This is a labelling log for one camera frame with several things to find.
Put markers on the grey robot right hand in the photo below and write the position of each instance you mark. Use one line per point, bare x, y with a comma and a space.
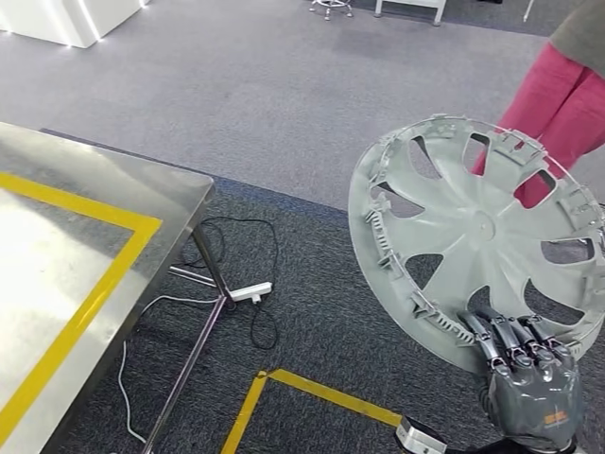
534, 401

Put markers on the grey plastic wheel hubcap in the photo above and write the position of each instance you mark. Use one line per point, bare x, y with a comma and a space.
472, 238

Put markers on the stainless steel workbench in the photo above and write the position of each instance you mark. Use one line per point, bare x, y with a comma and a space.
165, 188

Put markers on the yellow floor tape outline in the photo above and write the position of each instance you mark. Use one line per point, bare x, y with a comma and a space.
330, 396

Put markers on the person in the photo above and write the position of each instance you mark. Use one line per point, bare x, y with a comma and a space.
553, 100

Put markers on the white power strip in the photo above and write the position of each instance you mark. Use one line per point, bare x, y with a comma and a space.
250, 292

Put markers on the white bench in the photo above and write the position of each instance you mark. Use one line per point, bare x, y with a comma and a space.
411, 3

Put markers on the chrome stool base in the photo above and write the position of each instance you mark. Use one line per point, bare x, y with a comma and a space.
330, 7

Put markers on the white lit plinth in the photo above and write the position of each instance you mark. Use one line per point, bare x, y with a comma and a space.
56, 19

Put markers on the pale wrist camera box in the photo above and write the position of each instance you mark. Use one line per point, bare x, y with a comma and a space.
418, 438

